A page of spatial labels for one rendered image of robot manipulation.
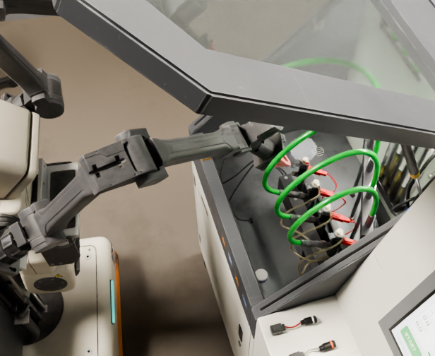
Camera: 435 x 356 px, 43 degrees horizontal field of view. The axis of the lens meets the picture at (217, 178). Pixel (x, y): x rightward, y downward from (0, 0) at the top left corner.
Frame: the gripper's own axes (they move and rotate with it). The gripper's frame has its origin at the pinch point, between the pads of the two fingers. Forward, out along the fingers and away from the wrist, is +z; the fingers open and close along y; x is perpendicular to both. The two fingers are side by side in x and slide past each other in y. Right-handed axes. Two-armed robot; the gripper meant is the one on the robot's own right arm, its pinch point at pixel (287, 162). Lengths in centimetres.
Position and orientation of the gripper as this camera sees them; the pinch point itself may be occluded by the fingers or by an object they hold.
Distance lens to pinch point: 156.7
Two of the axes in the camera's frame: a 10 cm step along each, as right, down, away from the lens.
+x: -0.6, -8.3, 5.6
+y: 7.2, -4.3, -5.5
